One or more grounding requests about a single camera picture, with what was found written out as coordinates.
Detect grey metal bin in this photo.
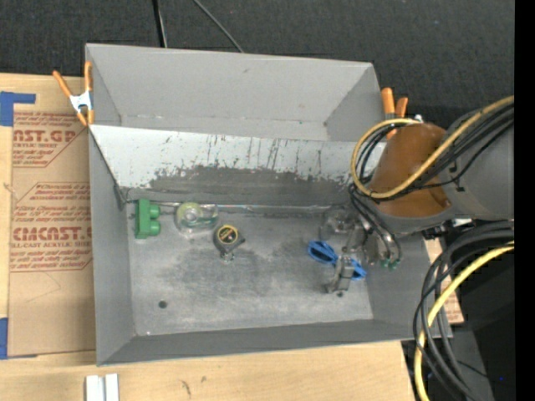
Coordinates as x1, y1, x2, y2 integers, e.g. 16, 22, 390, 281
84, 43, 455, 367

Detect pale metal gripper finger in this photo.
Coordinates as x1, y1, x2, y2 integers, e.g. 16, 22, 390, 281
320, 213, 350, 236
325, 256, 356, 297

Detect black cylinder on white bracket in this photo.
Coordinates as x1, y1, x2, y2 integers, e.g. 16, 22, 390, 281
420, 218, 476, 241

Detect blue sunglasses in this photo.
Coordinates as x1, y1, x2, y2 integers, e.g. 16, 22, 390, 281
308, 240, 369, 280

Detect black and yellow tape measure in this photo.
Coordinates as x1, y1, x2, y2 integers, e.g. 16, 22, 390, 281
211, 223, 247, 264

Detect brown cardboard board, red print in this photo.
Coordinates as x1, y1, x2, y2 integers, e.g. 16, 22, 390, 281
0, 72, 98, 359

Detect green toy brick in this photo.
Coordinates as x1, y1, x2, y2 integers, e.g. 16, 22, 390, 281
134, 198, 162, 240

